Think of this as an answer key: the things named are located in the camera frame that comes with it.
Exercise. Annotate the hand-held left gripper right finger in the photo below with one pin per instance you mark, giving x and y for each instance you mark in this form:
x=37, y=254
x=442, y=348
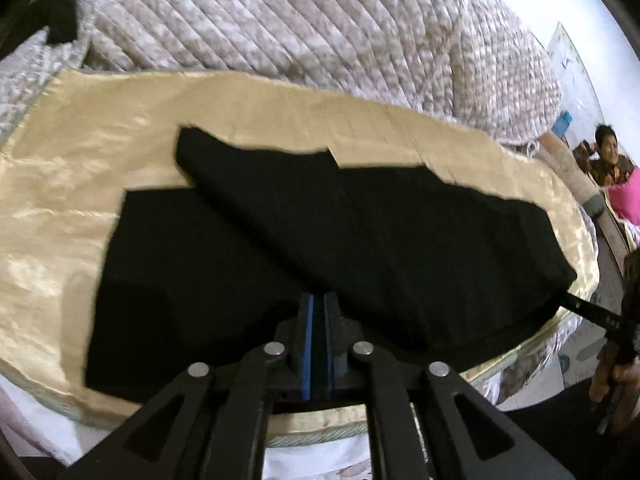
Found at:
x=332, y=340

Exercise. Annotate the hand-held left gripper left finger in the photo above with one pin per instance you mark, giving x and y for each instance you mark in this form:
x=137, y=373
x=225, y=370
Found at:
x=309, y=350

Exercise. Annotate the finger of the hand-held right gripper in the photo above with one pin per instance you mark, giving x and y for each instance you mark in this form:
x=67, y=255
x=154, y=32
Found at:
x=590, y=310

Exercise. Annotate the black pants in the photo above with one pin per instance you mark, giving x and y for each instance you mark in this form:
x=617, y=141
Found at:
x=300, y=220

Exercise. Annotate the person's right hand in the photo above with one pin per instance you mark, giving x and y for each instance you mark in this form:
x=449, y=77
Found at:
x=625, y=395

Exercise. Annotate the person's dark olive clothing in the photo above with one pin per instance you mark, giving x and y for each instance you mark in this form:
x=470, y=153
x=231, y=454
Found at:
x=631, y=280

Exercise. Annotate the pink cloth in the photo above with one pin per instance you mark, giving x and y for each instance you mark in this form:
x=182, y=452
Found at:
x=627, y=200

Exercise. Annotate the beige bolster pillow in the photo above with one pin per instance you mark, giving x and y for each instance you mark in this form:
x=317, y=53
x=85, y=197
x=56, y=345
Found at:
x=570, y=170

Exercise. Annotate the small blue object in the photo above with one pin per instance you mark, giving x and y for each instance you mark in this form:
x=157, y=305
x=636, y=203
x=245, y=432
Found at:
x=565, y=122

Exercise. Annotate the golden satin cloth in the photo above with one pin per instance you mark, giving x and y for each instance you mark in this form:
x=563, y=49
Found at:
x=75, y=210

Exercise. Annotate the white printed bedsheet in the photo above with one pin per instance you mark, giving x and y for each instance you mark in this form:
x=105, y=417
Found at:
x=30, y=420

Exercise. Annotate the beige patterned quilted blanket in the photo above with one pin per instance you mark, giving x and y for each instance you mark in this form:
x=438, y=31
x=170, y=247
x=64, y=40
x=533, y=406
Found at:
x=275, y=20

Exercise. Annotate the dark cloth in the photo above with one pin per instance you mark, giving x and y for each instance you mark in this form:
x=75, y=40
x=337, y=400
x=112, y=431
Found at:
x=55, y=5

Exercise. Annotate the wall poster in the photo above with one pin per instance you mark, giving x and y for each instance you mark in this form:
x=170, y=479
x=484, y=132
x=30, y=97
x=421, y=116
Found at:
x=575, y=75

